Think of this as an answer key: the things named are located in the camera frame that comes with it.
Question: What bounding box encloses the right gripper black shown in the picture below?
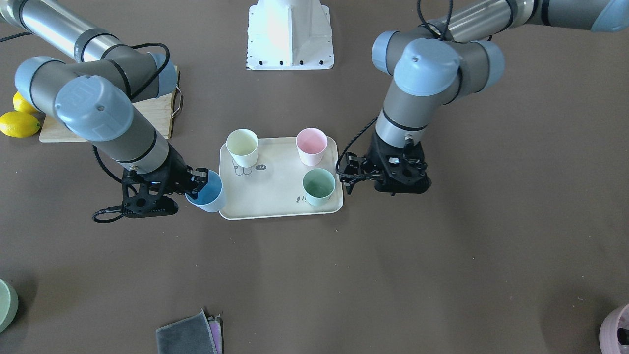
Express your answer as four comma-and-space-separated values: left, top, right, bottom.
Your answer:
122, 147, 209, 197

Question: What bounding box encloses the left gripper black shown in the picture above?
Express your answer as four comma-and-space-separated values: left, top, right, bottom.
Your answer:
339, 133, 432, 195

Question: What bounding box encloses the blue cup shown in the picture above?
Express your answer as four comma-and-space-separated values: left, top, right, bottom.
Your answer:
186, 170, 227, 212

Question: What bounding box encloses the green cup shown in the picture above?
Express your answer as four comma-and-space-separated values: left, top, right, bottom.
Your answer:
302, 168, 336, 207

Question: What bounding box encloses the pink cup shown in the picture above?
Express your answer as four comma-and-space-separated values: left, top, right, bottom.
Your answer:
296, 127, 328, 166

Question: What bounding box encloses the pale yellow cup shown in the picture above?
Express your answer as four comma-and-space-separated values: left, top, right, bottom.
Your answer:
226, 129, 259, 168

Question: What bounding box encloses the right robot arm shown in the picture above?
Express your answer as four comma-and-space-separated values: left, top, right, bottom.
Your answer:
1, 0, 209, 200

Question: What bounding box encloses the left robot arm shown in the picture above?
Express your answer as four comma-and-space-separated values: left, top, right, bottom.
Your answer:
336, 0, 629, 195

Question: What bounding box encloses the cream rabbit tray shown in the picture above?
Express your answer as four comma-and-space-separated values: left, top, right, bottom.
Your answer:
219, 137, 344, 220

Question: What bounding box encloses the wooden cutting board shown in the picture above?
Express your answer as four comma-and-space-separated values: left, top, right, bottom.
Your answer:
39, 68, 184, 143

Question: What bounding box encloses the grey folded cloth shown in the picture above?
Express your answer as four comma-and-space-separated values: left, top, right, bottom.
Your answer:
155, 310, 224, 354

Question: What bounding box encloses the whole lemon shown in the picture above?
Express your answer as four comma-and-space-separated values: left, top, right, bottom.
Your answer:
0, 111, 41, 138
13, 91, 40, 115

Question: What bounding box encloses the green bowl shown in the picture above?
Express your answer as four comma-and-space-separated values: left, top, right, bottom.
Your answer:
0, 279, 19, 332

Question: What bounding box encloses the pink bowl with ice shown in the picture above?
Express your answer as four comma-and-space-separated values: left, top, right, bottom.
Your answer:
599, 304, 629, 354

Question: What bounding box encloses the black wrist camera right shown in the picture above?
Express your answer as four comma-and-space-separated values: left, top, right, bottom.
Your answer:
92, 184, 179, 224

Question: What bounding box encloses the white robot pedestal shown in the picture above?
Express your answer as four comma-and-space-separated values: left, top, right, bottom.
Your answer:
246, 0, 335, 70

